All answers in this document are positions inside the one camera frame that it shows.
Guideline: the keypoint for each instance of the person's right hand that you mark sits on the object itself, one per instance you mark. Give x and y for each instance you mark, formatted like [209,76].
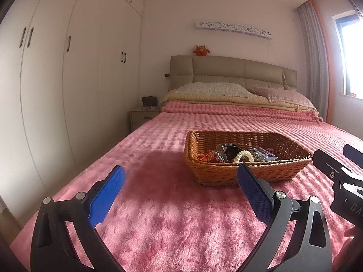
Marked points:
[351,233]

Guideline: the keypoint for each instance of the small items on nightstand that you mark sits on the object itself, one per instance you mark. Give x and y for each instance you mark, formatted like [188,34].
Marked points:
[149,108]

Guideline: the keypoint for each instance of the white decorated wall shelf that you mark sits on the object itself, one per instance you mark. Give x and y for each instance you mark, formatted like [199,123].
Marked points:
[234,29]

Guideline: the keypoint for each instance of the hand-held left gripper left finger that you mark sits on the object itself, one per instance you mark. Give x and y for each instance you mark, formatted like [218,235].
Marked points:
[107,192]

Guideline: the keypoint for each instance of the white textured pillow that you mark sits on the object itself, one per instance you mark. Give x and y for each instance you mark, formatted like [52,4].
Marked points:
[209,88]

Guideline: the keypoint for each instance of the purple hair clip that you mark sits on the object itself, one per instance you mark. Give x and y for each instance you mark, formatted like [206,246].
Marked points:
[266,149]

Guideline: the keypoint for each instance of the pink fluffy blanket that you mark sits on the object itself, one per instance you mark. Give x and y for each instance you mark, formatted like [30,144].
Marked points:
[170,204]

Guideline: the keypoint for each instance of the brown wicker basket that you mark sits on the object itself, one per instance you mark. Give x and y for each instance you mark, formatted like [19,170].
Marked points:
[215,170]

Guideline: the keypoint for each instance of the beige padded headboard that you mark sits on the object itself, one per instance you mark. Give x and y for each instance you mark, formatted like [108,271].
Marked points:
[227,68]

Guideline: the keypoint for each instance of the cream quilt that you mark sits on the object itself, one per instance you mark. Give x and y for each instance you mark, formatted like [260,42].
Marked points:
[227,98]

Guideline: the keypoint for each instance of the clear sparkly hair clip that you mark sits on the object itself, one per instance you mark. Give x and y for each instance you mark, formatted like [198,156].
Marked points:
[260,155]

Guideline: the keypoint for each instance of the orange plush toy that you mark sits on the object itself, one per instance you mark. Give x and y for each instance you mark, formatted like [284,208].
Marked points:
[201,50]

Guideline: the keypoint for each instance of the window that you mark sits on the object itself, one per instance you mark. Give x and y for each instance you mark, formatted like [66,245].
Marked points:
[351,56]

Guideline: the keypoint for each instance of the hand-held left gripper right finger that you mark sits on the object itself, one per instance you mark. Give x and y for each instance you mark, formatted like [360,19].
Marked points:
[253,192]

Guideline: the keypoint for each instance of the grey curtain with orange stripe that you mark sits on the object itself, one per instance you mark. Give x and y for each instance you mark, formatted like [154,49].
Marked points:
[314,62]

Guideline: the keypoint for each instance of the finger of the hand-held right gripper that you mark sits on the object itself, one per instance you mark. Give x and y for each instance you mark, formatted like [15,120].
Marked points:
[326,160]
[353,151]

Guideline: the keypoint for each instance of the white wardrobe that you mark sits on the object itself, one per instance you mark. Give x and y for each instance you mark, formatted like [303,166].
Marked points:
[71,90]

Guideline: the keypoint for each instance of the beige nightstand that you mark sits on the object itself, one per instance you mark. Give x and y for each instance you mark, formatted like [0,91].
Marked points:
[141,119]

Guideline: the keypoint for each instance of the black silver hair clip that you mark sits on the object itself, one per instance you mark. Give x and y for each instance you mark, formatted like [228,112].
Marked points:
[227,148]

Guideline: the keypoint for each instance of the pink pillow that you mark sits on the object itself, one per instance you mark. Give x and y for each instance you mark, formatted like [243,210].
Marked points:
[283,95]

